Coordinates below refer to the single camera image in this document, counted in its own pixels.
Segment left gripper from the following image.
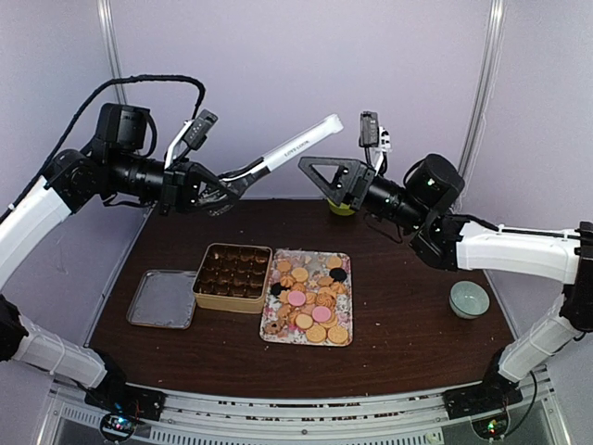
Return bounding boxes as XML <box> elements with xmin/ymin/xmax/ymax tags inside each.
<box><xmin>107</xmin><ymin>148</ymin><xmax>238</xmax><ymax>215</ymax></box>

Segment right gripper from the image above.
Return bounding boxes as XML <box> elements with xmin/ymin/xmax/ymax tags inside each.
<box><xmin>296</xmin><ymin>157</ymin><xmax>428</xmax><ymax>233</ymax></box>

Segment steel kitchen tongs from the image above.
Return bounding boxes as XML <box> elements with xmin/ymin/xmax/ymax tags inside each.
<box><xmin>200</xmin><ymin>114</ymin><xmax>344</xmax><ymax>216</ymax></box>

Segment pink round cookie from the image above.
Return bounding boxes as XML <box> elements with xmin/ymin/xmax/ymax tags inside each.
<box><xmin>311</xmin><ymin>306</ymin><xmax>333</xmax><ymax>323</ymax></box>
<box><xmin>287</xmin><ymin>291</ymin><xmax>307</xmax><ymax>307</ymax></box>

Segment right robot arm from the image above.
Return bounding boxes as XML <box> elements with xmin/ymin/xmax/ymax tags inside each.
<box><xmin>298</xmin><ymin>154</ymin><xmax>592</xmax><ymax>410</ymax></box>

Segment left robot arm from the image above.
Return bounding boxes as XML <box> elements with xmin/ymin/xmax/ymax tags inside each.
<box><xmin>1</xmin><ymin>104</ymin><xmax>238</xmax><ymax>412</ymax></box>

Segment green plastic bowl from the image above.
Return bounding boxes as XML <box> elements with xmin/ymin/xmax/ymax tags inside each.
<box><xmin>326</xmin><ymin>198</ymin><xmax>356</xmax><ymax>217</ymax></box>

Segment gold cookie tin box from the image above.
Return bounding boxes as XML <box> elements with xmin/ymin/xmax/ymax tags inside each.
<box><xmin>192</xmin><ymin>243</ymin><xmax>273</xmax><ymax>314</ymax></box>

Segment black sandwich cookie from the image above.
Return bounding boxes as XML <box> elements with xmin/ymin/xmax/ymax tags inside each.
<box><xmin>271</xmin><ymin>283</ymin><xmax>284</xmax><ymax>296</ymax></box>
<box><xmin>329</xmin><ymin>267</ymin><xmax>347</xmax><ymax>282</ymax></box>

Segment silver tin lid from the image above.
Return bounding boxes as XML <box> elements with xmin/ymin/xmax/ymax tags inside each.
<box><xmin>126</xmin><ymin>270</ymin><xmax>196</xmax><ymax>330</ymax></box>

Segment floral cookie tray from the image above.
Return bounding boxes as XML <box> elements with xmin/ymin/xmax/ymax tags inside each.
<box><xmin>259</xmin><ymin>249</ymin><xmax>354</xmax><ymax>348</ymax></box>

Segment round golden biscuit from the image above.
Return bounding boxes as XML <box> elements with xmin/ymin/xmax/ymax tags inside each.
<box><xmin>305</xmin><ymin>324</ymin><xmax>327</xmax><ymax>344</ymax></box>
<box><xmin>327</xmin><ymin>325</ymin><xmax>349</xmax><ymax>345</ymax></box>

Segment pale ceramic bowl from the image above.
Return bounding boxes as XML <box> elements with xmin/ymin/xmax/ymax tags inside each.
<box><xmin>449</xmin><ymin>281</ymin><xmax>490</xmax><ymax>320</ymax></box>

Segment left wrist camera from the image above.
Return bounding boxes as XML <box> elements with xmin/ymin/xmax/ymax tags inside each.
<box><xmin>182</xmin><ymin>109</ymin><xmax>219</xmax><ymax>150</ymax></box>

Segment right aluminium frame post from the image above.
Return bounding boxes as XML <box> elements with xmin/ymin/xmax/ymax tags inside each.
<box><xmin>459</xmin><ymin>0</ymin><xmax>506</xmax><ymax>181</ymax></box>

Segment aluminium frame post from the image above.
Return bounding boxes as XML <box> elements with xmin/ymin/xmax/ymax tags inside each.
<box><xmin>96</xmin><ymin>0</ymin><xmax>122</xmax><ymax>78</ymax></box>
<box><xmin>459</xmin><ymin>0</ymin><xmax>506</xmax><ymax>181</ymax></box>

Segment left aluminium frame post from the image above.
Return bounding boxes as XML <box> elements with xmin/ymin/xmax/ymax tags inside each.
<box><xmin>96</xmin><ymin>0</ymin><xmax>122</xmax><ymax>78</ymax></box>

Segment front aluminium rail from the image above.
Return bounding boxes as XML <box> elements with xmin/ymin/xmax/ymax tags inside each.
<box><xmin>45</xmin><ymin>370</ymin><xmax>557</xmax><ymax>445</ymax></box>

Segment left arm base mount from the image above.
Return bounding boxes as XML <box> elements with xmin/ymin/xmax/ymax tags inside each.
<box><xmin>84</xmin><ymin>385</ymin><xmax>166</xmax><ymax>443</ymax></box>

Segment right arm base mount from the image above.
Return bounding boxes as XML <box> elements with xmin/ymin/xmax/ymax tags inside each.
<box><xmin>443</xmin><ymin>385</ymin><xmax>524</xmax><ymax>441</ymax></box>

